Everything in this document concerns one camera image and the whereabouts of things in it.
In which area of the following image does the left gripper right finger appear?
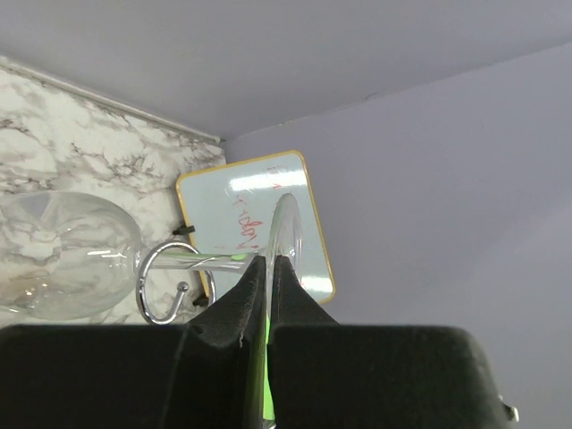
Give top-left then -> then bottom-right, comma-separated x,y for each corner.
268,257 -> 503,428

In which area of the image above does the small clear wine glass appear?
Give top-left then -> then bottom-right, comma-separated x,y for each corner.
0,190 -> 304,429

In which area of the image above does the chrome wine glass rack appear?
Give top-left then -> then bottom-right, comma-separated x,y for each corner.
135,240 -> 216,325

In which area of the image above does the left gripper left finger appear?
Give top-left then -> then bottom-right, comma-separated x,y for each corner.
1,257 -> 265,428

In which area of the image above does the whiteboard with yellow frame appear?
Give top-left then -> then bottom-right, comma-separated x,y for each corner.
176,150 -> 335,303

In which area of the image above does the green plastic wine glass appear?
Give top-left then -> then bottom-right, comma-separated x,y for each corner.
263,256 -> 275,428

